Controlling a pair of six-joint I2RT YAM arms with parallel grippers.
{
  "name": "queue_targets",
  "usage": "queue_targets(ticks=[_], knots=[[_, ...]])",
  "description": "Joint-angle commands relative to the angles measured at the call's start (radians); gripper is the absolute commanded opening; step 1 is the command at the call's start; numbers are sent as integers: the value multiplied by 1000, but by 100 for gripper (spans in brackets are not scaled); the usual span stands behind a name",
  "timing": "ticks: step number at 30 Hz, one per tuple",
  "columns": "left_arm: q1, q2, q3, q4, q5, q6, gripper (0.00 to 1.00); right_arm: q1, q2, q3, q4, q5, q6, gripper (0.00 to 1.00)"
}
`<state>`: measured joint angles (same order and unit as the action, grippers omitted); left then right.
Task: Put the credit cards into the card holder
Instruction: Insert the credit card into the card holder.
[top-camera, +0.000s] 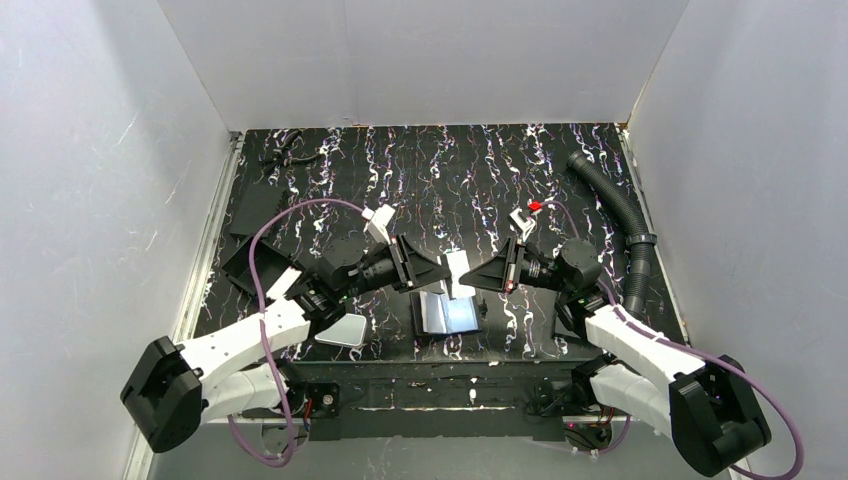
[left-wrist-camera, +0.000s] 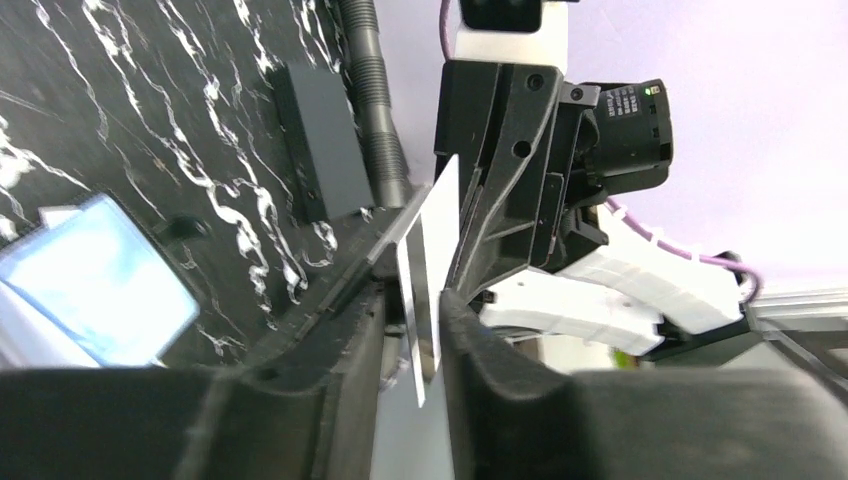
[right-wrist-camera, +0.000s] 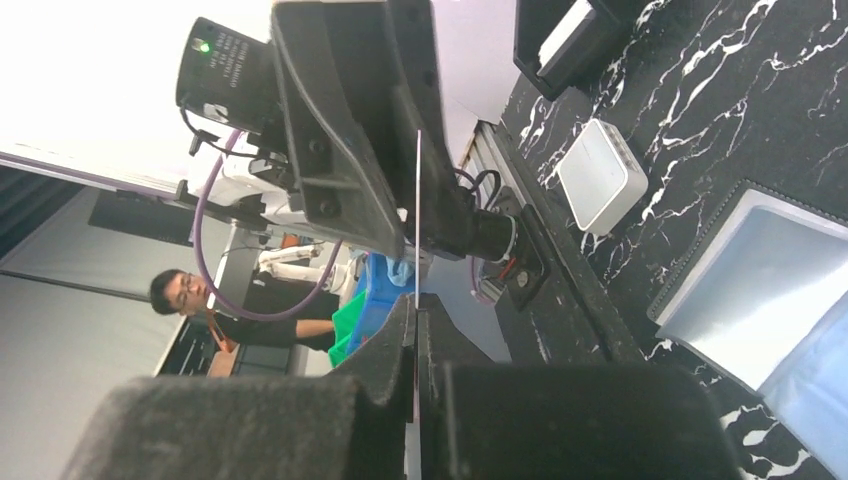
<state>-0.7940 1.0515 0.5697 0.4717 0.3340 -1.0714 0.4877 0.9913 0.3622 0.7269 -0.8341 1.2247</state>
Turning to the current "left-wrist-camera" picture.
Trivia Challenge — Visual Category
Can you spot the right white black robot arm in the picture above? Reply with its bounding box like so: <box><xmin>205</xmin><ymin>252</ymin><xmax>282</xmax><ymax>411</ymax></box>
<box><xmin>434</xmin><ymin>60</ymin><xmax>760</xmax><ymax>361</ymax></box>

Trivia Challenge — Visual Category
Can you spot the white credit card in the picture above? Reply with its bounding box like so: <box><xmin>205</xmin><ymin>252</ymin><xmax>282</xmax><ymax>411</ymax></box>
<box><xmin>369</xmin><ymin>155</ymin><xmax>461</xmax><ymax>408</ymax></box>

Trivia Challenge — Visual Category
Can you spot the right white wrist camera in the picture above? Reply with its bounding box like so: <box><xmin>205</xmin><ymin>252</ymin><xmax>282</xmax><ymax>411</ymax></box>
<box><xmin>440</xmin><ymin>1</ymin><xmax>570</xmax><ymax>74</ymax></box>

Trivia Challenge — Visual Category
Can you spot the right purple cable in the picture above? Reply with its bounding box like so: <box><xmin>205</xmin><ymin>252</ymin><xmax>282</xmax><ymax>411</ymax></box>
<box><xmin>438</xmin><ymin>0</ymin><xmax>763</xmax><ymax>306</ymax></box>

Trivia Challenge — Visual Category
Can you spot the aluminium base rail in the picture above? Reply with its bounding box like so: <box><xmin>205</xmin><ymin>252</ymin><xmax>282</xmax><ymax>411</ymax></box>
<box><xmin>753</xmin><ymin>286</ymin><xmax>847</xmax><ymax>401</ymax></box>

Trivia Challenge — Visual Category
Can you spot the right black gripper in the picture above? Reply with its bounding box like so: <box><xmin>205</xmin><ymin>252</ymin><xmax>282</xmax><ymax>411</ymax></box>
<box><xmin>434</xmin><ymin>60</ymin><xmax>673</xmax><ymax>302</ymax></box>

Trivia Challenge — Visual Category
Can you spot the dark grey flat box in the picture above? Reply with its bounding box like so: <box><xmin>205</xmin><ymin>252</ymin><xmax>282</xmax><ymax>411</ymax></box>
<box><xmin>269</xmin><ymin>63</ymin><xmax>375</xmax><ymax>223</ymax></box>

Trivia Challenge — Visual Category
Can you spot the black corrugated hose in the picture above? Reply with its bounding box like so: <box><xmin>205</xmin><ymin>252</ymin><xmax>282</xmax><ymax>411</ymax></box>
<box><xmin>334</xmin><ymin>0</ymin><xmax>413</xmax><ymax>210</ymax></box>

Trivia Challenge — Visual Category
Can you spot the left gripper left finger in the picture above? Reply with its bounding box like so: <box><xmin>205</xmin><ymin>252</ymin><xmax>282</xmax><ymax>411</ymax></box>
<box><xmin>1</xmin><ymin>283</ymin><xmax>385</xmax><ymax>479</ymax></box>

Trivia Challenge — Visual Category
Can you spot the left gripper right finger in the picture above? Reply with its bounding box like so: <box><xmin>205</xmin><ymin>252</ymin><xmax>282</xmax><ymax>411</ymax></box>
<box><xmin>440</xmin><ymin>290</ymin><xmax>847</xmax><ymax>479</ymax></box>

